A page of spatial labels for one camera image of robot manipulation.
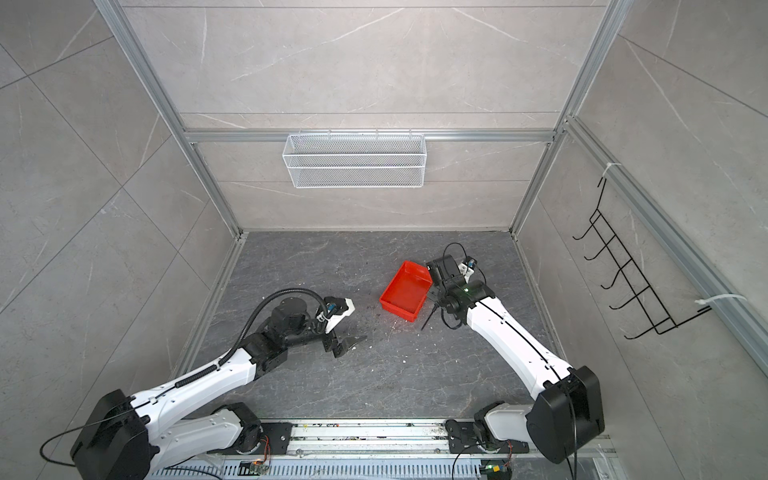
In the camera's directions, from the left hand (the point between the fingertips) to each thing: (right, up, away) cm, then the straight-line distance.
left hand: (357, 312), depth 77 cm
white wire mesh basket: (-4, +47, +24) cm, 53 cm away
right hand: (+23, +5, +7) cm, 25 cm away
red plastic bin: (+15, +2, +28) cm, 32 cm away
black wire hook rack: (+65, +2, -16) cm, 67 cm away
